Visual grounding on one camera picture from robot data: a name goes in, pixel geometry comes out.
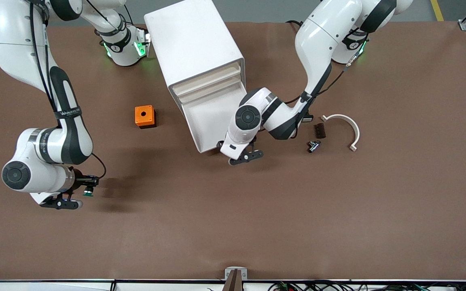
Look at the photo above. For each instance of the green push button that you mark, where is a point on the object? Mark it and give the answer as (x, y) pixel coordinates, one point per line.
(89, 193)

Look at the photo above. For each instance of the grey metal bracket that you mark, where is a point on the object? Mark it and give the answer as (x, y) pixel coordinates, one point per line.
(228, 275)

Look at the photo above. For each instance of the white table edge rail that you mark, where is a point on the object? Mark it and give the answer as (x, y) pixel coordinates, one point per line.
(34, 286)

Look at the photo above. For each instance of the black white rectangular switch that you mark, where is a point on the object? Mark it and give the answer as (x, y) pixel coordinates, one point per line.
(308, 119)

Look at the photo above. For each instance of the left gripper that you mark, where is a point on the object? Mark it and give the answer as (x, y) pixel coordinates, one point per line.
(219, 144)

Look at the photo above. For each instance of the brown post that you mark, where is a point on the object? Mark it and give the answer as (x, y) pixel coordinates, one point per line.
(235, 283)

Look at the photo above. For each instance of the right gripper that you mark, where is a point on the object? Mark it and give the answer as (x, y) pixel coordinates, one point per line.
(80, 180)

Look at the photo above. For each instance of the white plastic drawer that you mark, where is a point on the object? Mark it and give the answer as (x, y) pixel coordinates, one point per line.
(208, 88)
(206, 79)
(210, 96)
(208, 125)

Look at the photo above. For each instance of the white drawer cabinet housing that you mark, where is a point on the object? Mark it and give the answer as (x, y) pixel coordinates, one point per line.
(188, 40)

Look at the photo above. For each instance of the white curved plastic bracket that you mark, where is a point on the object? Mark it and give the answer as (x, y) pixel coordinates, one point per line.
(354, 129)

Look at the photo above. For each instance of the orange box with hole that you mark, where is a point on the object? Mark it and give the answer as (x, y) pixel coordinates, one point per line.
(143, 115)

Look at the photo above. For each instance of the silver metal fitting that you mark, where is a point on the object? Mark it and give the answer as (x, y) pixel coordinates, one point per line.
(314, 146)

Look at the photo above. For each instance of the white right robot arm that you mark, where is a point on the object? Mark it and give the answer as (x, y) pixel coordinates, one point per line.
(14, 48)

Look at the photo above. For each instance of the dark brown terminal block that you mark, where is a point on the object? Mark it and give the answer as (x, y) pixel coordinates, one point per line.
(320, 131)

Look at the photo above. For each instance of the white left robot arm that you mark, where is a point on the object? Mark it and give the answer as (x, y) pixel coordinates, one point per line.
(322, 36)

